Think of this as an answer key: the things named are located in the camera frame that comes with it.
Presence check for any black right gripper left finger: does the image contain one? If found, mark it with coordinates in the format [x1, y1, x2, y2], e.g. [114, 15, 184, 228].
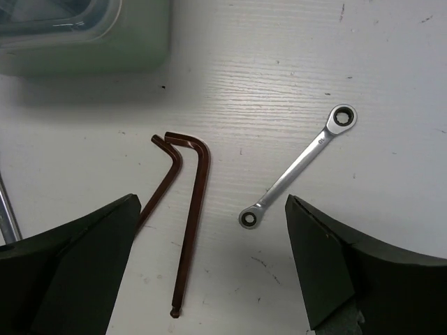
[1, 194, 141, 334]

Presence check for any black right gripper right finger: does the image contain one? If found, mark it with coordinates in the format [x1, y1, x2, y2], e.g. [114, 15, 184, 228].
[285, 195, 446, 334]

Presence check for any large silver ratchet wrench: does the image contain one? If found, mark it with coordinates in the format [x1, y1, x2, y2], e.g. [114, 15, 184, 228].
[0, 179, 22, 244]

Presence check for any small silver ratchet wrench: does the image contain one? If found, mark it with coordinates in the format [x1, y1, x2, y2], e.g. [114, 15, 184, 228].
[238, 104, 358, 230]

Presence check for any short brown hex key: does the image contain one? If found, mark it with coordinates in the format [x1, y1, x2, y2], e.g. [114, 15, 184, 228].
[135, 135, 183, 237]

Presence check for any long brown hex key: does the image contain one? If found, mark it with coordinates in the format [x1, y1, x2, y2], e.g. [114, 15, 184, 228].
[165, 132, 211, 319]

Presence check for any green cantilever toolbox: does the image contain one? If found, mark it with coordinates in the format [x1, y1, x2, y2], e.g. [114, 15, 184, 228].
[1, 0, 171, 77]

